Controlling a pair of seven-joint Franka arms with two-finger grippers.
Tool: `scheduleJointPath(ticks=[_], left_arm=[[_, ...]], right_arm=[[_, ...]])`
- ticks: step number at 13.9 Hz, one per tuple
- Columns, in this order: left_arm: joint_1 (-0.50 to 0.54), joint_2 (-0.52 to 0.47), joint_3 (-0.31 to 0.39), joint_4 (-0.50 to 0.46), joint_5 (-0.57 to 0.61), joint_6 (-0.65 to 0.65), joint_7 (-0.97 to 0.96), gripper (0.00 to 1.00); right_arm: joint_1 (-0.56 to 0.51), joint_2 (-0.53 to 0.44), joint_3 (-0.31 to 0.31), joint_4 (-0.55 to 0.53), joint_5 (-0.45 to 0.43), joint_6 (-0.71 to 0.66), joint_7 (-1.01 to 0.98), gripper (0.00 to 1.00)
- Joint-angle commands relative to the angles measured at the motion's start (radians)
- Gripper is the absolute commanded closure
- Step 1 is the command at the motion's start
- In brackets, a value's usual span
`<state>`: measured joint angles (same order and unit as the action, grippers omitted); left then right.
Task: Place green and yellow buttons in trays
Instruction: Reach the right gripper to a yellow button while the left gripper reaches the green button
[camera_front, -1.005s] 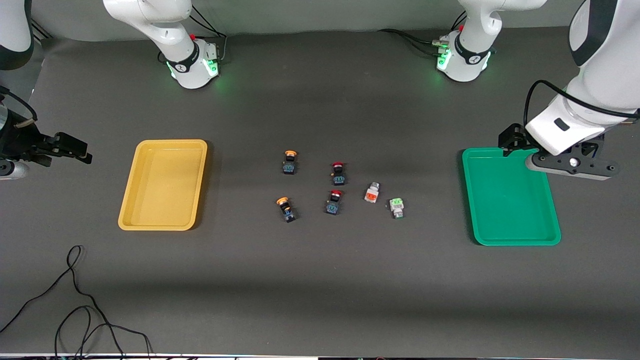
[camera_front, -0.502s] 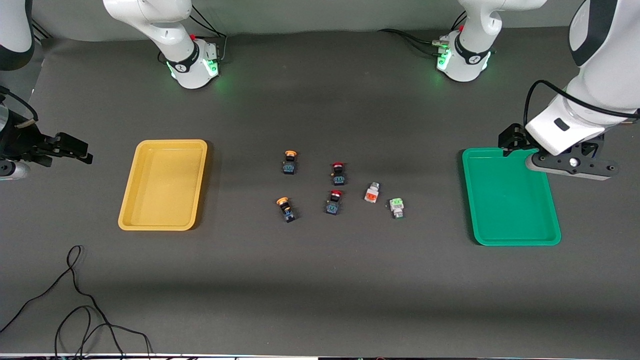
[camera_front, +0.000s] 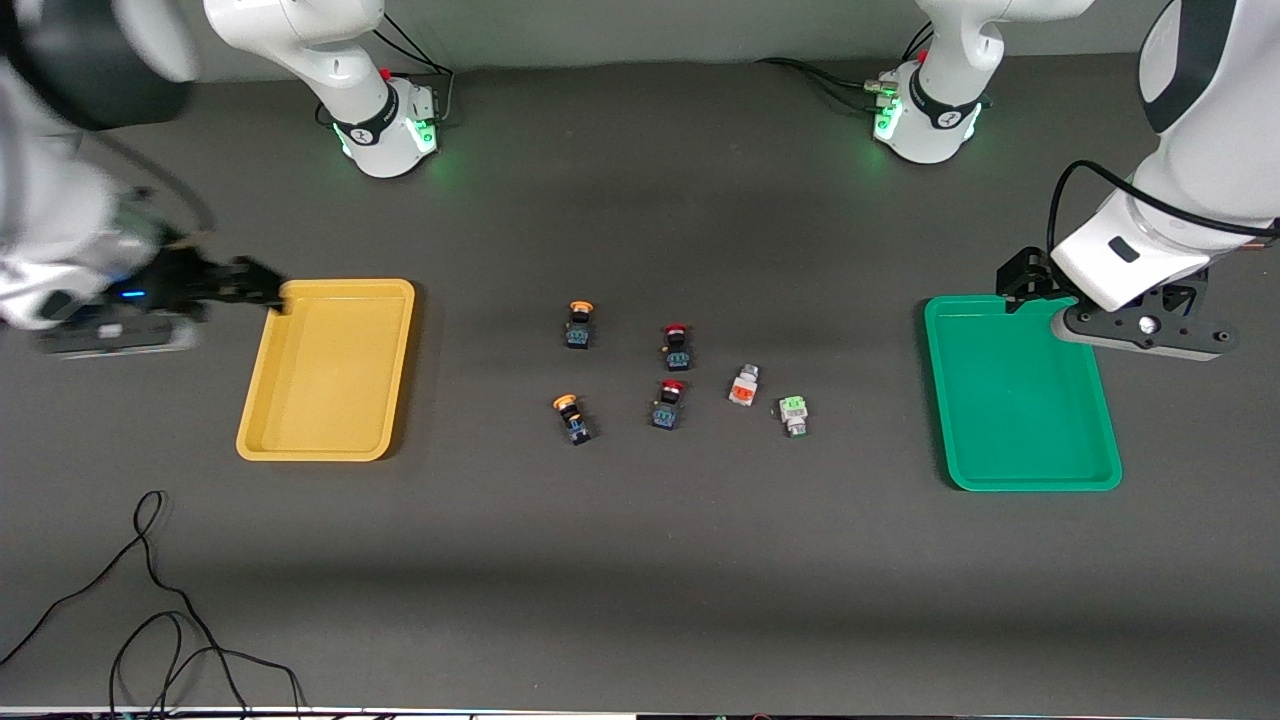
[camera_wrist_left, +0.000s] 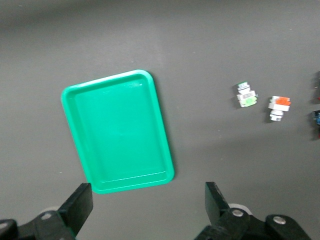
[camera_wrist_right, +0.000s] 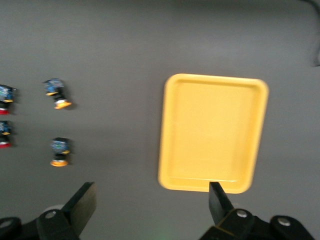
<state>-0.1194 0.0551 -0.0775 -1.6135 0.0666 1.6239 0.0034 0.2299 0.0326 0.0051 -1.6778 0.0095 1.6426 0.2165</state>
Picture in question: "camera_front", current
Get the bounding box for black left arm base cables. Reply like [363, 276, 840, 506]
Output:
[755, 25, 933, 113]

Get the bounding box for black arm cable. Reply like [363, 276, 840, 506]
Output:
[90, 130, 217, 241]
[1046, 160, 1280, 263]

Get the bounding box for long black looped cable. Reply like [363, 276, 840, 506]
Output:
[0, 490, 251, 720]

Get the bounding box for yellow push button blue terminal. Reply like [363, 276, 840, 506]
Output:
[552, 394, 595, 447]

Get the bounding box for dark grey table mat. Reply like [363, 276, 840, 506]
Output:
[0, 50, 1280, 716]

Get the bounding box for yellow plastic tray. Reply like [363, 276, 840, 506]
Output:
[236, 279, 416, 463]

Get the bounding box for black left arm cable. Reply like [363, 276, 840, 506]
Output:
[1046, 160, 1280, 263]

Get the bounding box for black right arm base cables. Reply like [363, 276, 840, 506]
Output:
[372, 12, 457, 129]

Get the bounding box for green plastic tray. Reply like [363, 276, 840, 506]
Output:
[923, 294, 1123, 493]

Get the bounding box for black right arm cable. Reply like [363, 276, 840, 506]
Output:
[90, 130, 217, 241]

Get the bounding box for black coiled cable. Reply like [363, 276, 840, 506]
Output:
[108, 610, 306, 720]

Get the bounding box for black arm base cables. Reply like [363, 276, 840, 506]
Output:
[372, 12, 457, 129]
[755, 25, 933, 113]

